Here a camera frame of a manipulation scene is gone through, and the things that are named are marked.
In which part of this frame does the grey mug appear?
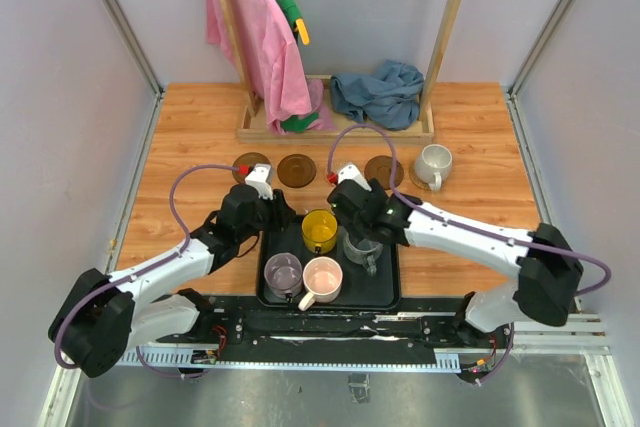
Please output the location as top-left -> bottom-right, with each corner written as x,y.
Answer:
343,232 -> 383,276

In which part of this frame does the white cup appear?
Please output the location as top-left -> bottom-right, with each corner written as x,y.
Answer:
414,144 -> 453,192

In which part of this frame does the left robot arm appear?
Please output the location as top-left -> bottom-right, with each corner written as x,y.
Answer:
48,184 -> 296,378

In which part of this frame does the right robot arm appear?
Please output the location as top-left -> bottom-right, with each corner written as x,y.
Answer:
327,179 -> 583,347

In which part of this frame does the yellow cup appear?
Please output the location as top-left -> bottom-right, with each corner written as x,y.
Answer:
301,209 -> 338,255

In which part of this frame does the left woven rattan coaster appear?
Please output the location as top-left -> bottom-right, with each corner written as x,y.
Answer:
324,158 -> 345,186

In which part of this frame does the woven rattan coaster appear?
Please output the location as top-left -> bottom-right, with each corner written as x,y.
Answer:
324,158 -> 345,186
409,162 -> 434,190

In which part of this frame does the right woven rattan coaster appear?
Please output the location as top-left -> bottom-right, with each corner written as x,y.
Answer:
409,162 -> 434,190

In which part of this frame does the purple cup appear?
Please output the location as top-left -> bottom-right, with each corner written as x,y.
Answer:
264,252 -> 303,303

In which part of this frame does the brown wooden saucer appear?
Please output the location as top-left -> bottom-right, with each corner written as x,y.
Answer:
364,155 -> 404,190
277,154 -> 317,188
232,151 -> 271,184

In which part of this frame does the black plastic tray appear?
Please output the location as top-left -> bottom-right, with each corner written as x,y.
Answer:
256,215 -> 401,311

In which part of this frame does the pink mug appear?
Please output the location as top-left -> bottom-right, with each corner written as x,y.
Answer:
298,256 -> 343,311

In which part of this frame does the wooden clothes rack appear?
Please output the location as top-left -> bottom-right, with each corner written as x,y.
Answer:
219,0 -> 461,145

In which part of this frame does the green cloth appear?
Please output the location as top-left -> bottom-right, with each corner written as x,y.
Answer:
280,112 -> 319,133

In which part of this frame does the blue crumpled cloth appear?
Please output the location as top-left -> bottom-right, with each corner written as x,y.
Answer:
329,60 -> 424,131

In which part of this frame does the pink shirt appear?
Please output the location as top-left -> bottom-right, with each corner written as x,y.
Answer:
232,0 -> 335,134

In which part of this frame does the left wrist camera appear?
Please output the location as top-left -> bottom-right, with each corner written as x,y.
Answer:
244,163 -> 273,200

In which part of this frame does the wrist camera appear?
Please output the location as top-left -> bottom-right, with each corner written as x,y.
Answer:
244,163 -> 273,200
337,162 -> 371,191

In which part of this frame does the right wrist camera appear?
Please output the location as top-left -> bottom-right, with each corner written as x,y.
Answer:
337,162 -> 371,191

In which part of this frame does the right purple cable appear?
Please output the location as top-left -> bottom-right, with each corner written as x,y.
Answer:
324,123 -> 612,296

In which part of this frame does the purple cable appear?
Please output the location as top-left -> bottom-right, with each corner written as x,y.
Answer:
52,162 -> 250,371
324,123 -> 612,296

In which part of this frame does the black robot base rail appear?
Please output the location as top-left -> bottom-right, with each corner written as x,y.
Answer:
119,296 -> 511,373

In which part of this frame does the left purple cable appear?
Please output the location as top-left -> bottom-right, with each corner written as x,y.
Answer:
52,162 -> 250,371

